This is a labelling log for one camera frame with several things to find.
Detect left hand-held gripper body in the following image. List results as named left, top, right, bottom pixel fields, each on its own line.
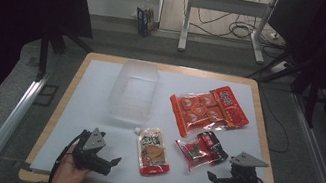
left=69, top=124, right=119, bottom=178

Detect small red snack packet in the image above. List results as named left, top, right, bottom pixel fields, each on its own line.
left=170, top=133, right=221, bottom=176

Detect dark red snack packet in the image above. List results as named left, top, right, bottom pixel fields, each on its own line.
left=193, top=128, right=232, bottom=165

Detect clear plastic container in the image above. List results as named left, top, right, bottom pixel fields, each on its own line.
left=104, top=56, right=163, bottom=128

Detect large clear red snack packet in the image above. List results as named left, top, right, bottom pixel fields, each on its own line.
left=163, top=85, right=235, bottom=146

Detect person's left hand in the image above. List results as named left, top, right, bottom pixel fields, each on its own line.
left=49, top=142, right=95, bottom=183

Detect white table mat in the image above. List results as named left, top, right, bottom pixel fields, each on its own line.
left=29, top=49, right=291, bottom=183

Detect spout pouch with red base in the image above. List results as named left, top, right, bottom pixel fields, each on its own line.
left=126, top=123, right=177, bottom=181

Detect black stand legs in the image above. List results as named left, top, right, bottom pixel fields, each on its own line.
left=33, top=27, right=96, bottom=91

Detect black tripod stand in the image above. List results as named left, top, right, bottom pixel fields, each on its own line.
left=238, top=40, right=326, bottom=132

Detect white floor box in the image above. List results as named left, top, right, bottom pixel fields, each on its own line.
left=269, top=58, right=291, bottom=77

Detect white power strip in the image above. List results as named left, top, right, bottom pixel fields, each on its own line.
left=268, top=30, right=283, bottom=42

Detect left hand-held gripper cable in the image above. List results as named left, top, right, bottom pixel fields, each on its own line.
left=47, top=127, right=91, bottom=183

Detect black floor bracket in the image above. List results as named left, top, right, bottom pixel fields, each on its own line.
left=33, top=82, right=60, bottom=109

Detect thin black floor cable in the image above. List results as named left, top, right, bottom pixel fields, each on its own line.
left=250, top=87, right=299, bottom=155

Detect black floor cables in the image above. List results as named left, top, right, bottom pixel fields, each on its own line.
left=191, top=0, right=285, bottom=48

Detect white desk frame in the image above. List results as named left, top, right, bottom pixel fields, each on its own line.
left=175, top=0, right=282, bottom=68

